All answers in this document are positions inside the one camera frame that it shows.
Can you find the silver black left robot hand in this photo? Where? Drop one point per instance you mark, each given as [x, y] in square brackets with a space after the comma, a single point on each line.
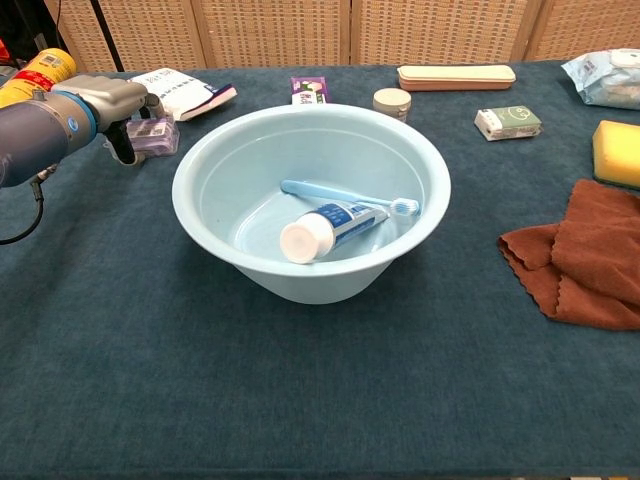
[112, 97]

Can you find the purple floss pick box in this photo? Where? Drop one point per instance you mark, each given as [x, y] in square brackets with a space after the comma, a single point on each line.
[155, 135]

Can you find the light blue toothbrush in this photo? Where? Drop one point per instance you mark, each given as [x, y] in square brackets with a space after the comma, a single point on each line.
[330, 192]

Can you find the blue white toothpaste tube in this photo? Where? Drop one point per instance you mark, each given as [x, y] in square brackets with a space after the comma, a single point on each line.
[345, 220]

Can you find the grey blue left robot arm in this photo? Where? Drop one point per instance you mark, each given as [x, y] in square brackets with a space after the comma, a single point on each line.
[30, 137]

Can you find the yellow bottle red label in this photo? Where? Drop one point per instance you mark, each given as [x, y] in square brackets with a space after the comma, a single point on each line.
[40, 70]

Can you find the white tissue packet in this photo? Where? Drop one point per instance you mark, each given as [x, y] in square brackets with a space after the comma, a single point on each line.
[190, 92]

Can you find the black tripod stand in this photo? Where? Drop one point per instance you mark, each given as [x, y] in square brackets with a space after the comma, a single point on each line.
[107, 35]

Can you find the woven folding screen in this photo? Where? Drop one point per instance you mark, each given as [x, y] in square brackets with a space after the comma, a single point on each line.
[275, 30]

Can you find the purple toothpaste carton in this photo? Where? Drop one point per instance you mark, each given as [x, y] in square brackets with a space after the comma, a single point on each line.
[310, 90]

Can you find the light blue plastic basin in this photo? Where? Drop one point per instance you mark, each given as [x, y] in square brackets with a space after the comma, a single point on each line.
[310, 150]

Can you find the small white cream jar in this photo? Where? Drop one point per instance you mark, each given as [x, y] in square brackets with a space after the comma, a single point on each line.
[391, 102]

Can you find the teal fabric table cover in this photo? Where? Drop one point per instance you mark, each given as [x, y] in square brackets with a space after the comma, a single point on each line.
[300, 375]

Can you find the long beige pink case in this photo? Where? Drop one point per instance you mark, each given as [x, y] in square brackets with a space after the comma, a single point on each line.
[455, 77]

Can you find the green white tissue pack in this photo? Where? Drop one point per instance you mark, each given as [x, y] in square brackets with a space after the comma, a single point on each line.
[510, 122]

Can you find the light blue wet wipes pack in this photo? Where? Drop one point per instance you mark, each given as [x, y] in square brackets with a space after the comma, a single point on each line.
[605, 80]

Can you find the brown cloth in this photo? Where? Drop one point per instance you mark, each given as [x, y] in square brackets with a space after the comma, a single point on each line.
[595, 250]

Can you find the yellow sponge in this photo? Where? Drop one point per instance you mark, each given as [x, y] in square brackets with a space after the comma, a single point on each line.
[617, 152]

